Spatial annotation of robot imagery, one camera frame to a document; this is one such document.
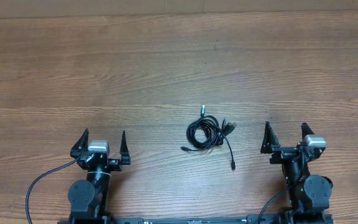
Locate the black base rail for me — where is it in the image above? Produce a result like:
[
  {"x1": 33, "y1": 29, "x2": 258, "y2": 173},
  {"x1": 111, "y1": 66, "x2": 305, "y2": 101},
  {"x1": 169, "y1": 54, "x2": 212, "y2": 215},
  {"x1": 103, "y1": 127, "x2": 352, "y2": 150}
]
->
[{"x1": 57, "y1": 214, "x2": 334, "y2": 224}]

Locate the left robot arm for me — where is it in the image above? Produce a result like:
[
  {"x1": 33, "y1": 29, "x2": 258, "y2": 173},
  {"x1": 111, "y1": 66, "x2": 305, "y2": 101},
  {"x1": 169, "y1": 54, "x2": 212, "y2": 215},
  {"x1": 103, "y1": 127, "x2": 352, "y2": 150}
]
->
[{"x1": 68, "y1": 129, "x2": 131, "y2": 223}]

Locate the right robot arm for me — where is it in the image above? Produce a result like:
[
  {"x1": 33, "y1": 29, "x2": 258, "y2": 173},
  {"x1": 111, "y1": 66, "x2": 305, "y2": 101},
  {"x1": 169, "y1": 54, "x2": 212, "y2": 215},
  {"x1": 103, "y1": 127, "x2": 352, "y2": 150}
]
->
[{"x1": 257, "y1": 121, "x2": 333, "y2": 223}]

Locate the thick black USB-A cable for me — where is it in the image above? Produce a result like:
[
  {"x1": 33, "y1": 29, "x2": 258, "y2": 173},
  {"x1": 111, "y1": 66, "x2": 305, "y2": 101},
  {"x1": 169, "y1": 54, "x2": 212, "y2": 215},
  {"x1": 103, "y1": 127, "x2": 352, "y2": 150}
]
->
[{"x1": 186, "y1": 115, "x2": 237, "y2": 150}]

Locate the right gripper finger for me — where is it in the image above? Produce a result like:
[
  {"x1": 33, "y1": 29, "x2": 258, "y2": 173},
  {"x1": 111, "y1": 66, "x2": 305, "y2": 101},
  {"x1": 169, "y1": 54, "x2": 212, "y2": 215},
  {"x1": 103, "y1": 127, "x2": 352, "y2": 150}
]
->
[
  {"x1": 301, "y1": 123, "x2": 314, "y2": 139},
  {"x1": 260, "y1": 121, "x2": 280, "y2": 154}
]

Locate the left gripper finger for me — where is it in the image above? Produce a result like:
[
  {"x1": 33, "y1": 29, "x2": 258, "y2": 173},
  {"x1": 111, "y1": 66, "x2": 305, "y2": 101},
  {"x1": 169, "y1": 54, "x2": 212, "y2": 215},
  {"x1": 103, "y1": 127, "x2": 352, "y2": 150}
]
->
[
  {"x1": 70, "y1": 128, "x2": 89, "y2": 157},
  {"x1": 119, "y1": 131, "x2": 131, "y2": 165}
]

